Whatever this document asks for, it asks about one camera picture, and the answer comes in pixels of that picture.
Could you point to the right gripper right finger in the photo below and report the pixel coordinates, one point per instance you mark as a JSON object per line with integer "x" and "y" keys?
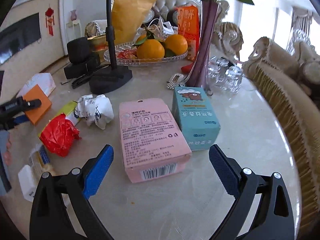
{"x": 262, "y": 207}

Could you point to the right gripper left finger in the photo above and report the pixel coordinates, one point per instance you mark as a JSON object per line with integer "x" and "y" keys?
{"x": 49, "y": 218}

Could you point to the orange square box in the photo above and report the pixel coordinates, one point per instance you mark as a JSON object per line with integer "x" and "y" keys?
{"x": 39, "y": 104}

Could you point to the white charger box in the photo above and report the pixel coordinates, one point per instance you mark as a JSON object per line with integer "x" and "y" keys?
{"x": 27, "y": 183}

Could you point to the red wrapper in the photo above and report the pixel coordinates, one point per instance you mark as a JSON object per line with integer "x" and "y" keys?
{"x": 58, "y": 136}

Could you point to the white paper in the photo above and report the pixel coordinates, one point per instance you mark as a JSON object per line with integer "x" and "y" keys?
{"x": 96, "y": 110}

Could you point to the teal bear box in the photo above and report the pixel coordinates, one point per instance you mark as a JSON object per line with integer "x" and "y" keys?
{"x": 195, "y": 117}

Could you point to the pink barcode box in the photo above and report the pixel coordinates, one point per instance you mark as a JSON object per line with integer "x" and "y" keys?
{"x": 152, "y": 143}

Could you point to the clear plastic snack wrapper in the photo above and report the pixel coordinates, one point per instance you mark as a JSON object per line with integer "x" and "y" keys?
{"x": 39, "y": 161}

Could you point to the yellow-green small box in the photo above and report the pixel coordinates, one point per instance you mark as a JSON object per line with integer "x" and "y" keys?
{"x": 69, "y": 111}

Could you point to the black round speaker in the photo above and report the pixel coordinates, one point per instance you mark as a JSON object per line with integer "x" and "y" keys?
{"x": 83, "y": 61}

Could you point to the black phone stand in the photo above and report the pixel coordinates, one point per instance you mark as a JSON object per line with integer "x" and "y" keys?
{"x": 113, "y": 76}

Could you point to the red chinese knot decoration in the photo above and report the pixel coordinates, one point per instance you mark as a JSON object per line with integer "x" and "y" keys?
{"x": 50, "y": 21}

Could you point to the white side stand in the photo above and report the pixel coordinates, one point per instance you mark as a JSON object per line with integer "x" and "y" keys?
{"x": 74, "y": 28}

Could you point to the glass fruit tray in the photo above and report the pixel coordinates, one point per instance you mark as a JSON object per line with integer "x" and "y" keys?
{"x": 128, "y": 54}

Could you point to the beige fringed sofa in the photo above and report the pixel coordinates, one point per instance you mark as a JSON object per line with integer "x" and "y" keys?
{"x": 290, "y": 85}

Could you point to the yellow paper bag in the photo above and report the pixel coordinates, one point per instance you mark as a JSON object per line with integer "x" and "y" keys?
{"x": 127, "y": 17}

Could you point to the front orange fruit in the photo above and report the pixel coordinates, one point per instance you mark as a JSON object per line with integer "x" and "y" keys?
{"x": 150, "y": 49}

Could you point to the orange fruit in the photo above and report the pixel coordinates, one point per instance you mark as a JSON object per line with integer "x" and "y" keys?
{"x": 176, "y": 43}
{"x": 150, "y": 49}

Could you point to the clear glass cups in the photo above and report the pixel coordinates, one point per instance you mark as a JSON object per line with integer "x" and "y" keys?
{"x": 223, "y": 75}

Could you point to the purple glass vase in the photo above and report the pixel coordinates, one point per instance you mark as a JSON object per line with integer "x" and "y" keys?
{"x": 198, "y": 74}

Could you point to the pearl hair clip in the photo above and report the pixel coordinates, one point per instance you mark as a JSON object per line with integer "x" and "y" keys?
{"x": 175, "y": 81}

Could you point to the right orange fruit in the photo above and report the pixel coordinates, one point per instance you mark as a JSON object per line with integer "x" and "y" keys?
{"x": 176, "y": 43}

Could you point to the white ornate armchair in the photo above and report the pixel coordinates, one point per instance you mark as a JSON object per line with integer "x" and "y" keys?
{"x": 227, "y": 36}

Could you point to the orange red snack bag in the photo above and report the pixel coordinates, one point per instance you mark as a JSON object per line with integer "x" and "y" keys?
{"x": 189, "y": 27}

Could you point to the wall television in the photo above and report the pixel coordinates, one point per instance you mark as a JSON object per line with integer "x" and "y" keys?
{"x": 19, "y": 35}

